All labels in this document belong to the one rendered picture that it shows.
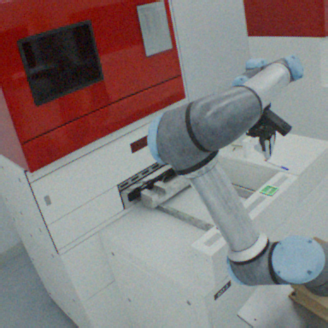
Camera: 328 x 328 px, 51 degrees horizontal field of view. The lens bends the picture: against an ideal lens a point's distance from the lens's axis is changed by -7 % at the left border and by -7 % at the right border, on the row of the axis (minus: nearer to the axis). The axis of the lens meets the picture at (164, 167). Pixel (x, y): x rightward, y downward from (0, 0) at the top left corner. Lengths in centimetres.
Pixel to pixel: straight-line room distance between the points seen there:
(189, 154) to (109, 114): 72
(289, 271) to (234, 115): 40
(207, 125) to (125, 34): 84
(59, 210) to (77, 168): 18
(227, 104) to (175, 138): 13
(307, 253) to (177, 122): 43
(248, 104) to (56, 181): 90
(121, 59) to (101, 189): 54
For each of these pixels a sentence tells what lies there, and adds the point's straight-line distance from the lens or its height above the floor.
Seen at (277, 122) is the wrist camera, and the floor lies 125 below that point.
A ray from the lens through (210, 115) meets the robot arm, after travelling 73.
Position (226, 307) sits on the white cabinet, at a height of 67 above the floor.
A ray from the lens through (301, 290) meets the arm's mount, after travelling 114.
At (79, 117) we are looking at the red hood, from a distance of 140.
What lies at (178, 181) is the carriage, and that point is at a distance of 173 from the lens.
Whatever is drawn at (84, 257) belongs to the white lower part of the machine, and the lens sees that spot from 164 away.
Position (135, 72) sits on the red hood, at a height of 143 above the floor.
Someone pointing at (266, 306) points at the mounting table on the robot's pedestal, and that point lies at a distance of 118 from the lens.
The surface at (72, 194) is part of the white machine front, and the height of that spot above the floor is 104.
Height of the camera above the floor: 172
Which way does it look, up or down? 26 degrees down
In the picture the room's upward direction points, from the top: 12 degrees counter-clockwise
